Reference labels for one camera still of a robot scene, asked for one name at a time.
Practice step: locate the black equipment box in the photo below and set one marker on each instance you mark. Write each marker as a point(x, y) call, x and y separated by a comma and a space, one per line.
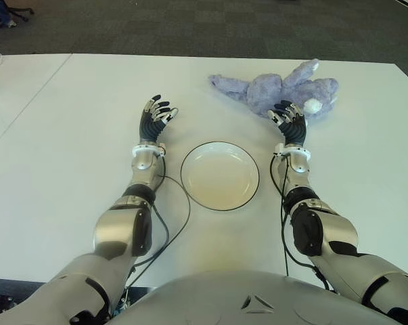
point(0, 304)

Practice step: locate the black office chair base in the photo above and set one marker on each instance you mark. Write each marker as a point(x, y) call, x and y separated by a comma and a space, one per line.
point(21, 15)

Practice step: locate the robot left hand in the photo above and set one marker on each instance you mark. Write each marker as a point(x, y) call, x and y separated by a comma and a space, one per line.
point(151, 127)

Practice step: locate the white plate black rim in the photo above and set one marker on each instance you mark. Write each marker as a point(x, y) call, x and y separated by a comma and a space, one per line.
point(220, 176)

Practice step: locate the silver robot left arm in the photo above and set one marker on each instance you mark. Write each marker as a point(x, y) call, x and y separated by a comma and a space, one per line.
point(115, 223)

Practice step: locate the purple plush bunny doll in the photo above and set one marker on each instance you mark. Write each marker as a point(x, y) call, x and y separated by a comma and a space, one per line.
point(264, 91)

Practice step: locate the silver robot torso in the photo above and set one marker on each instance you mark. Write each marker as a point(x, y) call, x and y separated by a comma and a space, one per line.
point(224, 298)

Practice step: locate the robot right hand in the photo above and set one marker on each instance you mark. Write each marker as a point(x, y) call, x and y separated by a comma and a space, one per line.
point(295, 130)

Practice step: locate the person legs with sneakers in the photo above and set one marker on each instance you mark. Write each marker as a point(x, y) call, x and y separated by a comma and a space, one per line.
point(2, 15)

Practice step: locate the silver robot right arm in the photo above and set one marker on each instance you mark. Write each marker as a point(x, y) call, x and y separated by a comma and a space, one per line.
point(339, 230)

